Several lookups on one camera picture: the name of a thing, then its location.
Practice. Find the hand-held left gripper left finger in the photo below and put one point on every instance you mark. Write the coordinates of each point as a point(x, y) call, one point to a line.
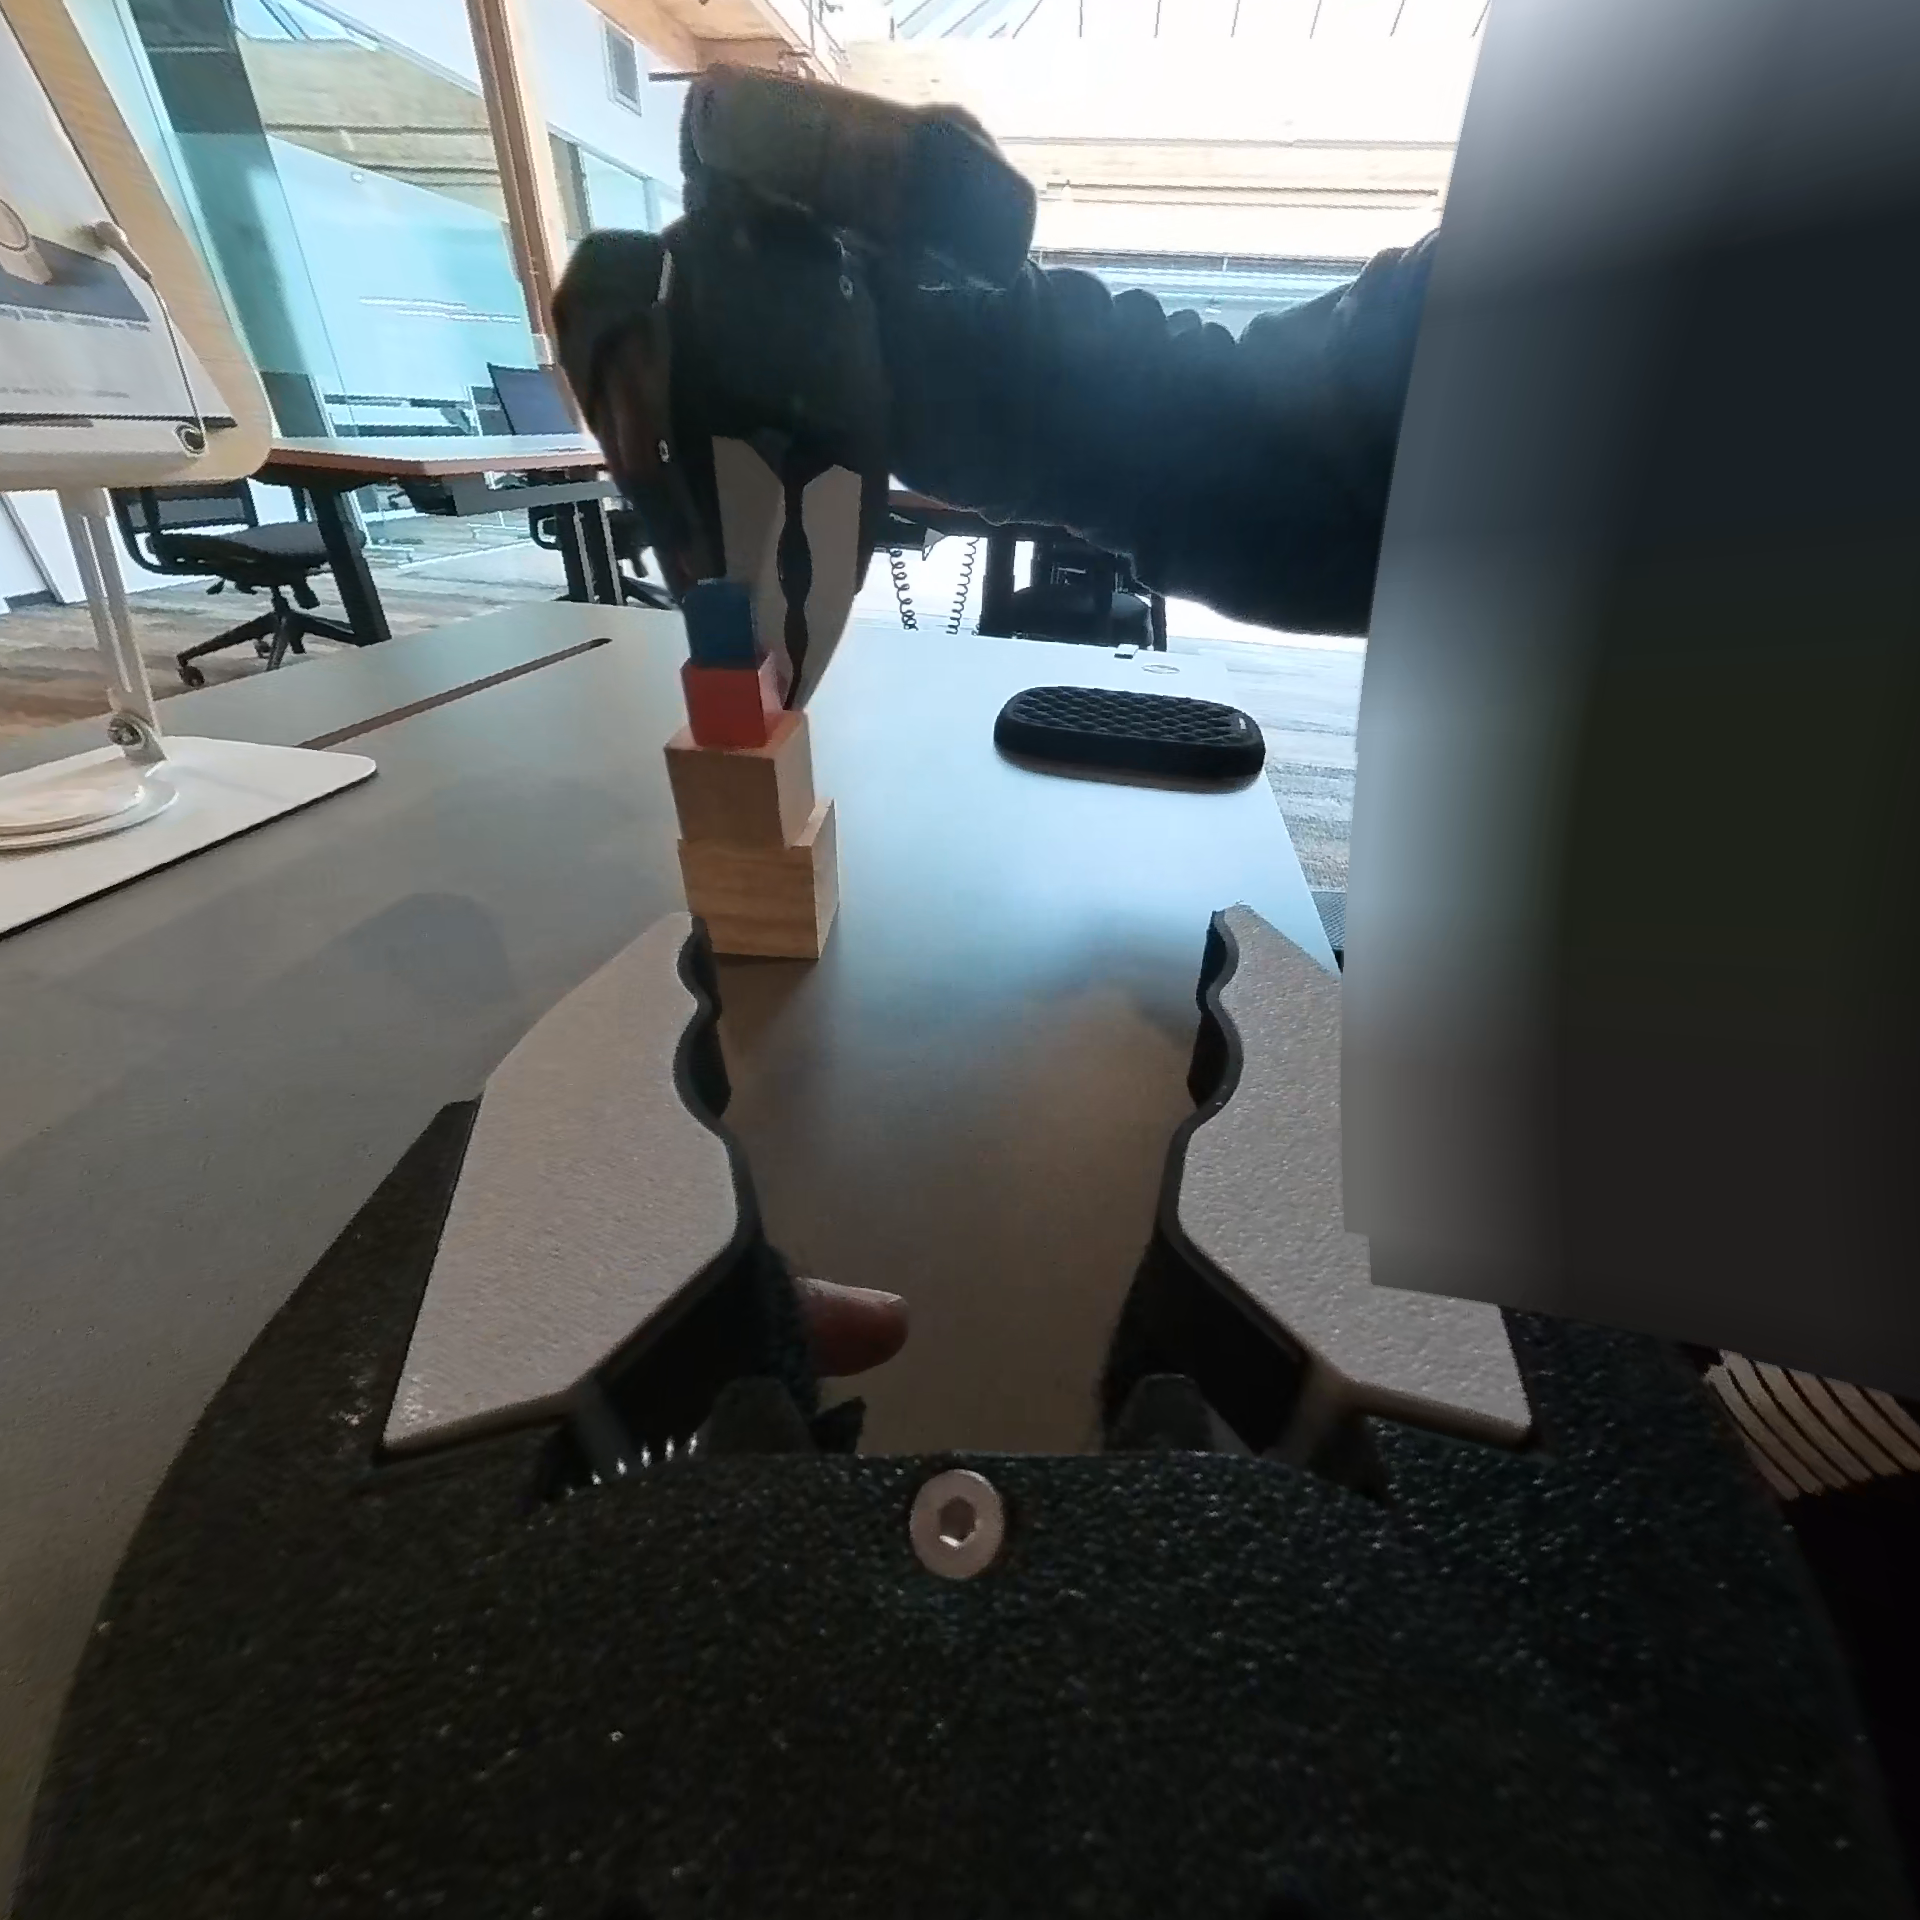
point(571, 1216)

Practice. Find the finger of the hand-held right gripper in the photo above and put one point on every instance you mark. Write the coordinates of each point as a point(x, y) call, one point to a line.
point(828, 573)
point(748, 540)

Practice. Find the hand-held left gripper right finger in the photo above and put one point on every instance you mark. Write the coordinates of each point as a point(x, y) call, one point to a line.
point(1276, 1230)

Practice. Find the tiny blue cube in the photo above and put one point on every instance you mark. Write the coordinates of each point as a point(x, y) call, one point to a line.
point(720, 624)

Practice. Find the small red cube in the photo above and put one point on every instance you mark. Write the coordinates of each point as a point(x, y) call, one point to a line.
point(732, 703)

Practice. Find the medium wooden cube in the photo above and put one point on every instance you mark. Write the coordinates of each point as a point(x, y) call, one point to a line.
point(741, 788)

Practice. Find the large wooden cube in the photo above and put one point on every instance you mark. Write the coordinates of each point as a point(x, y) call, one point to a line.
point(760, 890)

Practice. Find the person's right forearm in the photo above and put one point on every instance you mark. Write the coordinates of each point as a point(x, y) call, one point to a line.
point(1200, 434)

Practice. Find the wooden office table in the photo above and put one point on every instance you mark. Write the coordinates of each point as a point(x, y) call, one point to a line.
point(434, 461)

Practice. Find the black wrist rest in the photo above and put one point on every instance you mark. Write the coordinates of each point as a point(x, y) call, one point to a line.
point(1132, 732)

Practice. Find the white instruction sheet stand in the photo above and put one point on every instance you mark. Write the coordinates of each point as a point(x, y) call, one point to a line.
point(226, 333)

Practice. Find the black office chair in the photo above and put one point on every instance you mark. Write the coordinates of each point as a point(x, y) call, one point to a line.
point(226, 556)

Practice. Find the white document stand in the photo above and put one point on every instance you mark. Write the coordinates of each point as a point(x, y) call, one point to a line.
point(151, 797)

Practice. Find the printed instruction sheet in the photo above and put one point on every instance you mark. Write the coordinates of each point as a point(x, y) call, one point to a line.
point(91, 317)

